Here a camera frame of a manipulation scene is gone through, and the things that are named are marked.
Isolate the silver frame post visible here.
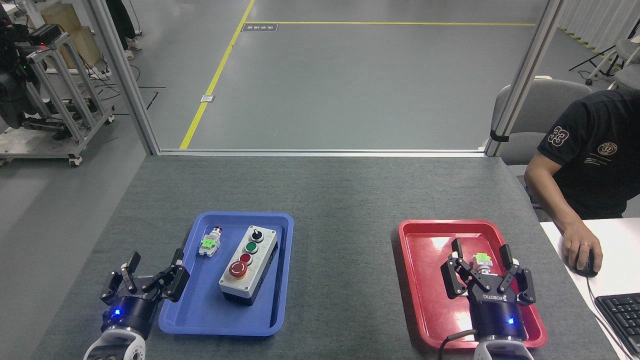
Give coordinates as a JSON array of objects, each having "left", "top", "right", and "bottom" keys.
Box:
[
  {"left": 89, "top": 0, "right": 161, "bottom": 156},
  {"left": 484, "top": 0, "right": 566, "bottom": 158}
]

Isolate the black mouse cable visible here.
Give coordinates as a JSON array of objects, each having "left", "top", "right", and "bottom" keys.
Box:
[{"left": 585, "top": 275, "right": 637, "bottom": 360}]

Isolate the red plastic tray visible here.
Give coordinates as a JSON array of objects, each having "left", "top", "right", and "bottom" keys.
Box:
[{"left": 398, "top": 219, "right": 548, "bottom": 350}]

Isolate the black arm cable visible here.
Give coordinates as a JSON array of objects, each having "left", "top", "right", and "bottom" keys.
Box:
[{"left": 438, "top": 329, "right": 479, "bottom": 360}]

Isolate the black machine on cart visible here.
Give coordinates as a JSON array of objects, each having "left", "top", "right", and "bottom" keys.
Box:
[{"left": 0, "top": 4, "right": 64, "bottom": 130}]

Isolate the grey office chair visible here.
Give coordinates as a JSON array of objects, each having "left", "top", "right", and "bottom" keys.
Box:
[{"left": 491, "top": 76, "right": 594, "bottom": 166}]

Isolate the silver frame rail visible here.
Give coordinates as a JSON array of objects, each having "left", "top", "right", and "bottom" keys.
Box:
[{"left": 157, "top": 148, "right": 489, "bottom": 158}]

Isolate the white curtain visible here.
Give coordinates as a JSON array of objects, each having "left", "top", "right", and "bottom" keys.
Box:
[{"left": 557, "top": 0, "right": 640, "bottom": 57}]

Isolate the standing person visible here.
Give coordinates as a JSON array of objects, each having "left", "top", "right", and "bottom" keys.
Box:
[{"left": 104, "top": 0, "right": 143, "bottom": 61}]

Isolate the black computer mouse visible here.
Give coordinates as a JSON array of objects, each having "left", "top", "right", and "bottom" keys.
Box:
[{"left": 574, "top": 248, "right": 599, "bottom": 278}]

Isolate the black tripod stand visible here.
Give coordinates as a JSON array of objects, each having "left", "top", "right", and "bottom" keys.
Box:
[{"left": 568, "top": 19, "right": 640, "bottom": 74}]

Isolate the blue plastic tray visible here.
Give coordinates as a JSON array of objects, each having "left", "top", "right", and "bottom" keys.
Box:
[{"left": 158, "top": 211, "right": 295, "bottom": 337}]

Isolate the white desk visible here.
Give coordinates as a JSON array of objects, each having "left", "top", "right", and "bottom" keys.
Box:
[{"left": 539, "top": 217, "right": 640, "bottom": 360}]

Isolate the grey chair with white legs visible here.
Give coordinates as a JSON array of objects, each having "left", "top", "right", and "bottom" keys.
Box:
[{"left": 584, "top": 37, "right": 640, "bottom": 92}]

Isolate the aluminium cart on wheels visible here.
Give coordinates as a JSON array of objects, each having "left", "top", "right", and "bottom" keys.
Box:
[{"left": 0, "top": 32, "right": 116, "bottom": 168}]

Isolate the grey control box with buttons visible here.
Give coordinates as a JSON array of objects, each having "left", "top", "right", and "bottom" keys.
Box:
[{"left": 218, "top": 225, "right": 279, "bottom": 306}]

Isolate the cardboard box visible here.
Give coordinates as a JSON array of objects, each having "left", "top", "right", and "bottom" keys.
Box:
[{"left": 27, "top": 2, "right": 104, "bottom": 72}]

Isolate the person's right hand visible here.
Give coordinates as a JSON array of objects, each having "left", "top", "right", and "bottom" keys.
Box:
[{"left": 562, "top": 225, "right": 604, "bottom": 274}]

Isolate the black keyboard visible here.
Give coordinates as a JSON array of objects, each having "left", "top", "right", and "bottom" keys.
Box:
[{"left": 594, "top": 293, "right": 640, "bottom": 359}]

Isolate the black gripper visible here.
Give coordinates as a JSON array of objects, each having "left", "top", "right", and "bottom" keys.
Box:
[
  {"left": 99, "top": 248, "right": 191, "bottom": 341},
  {"left": 440, "top": 238, "right": 537, "bottom": 343}
]

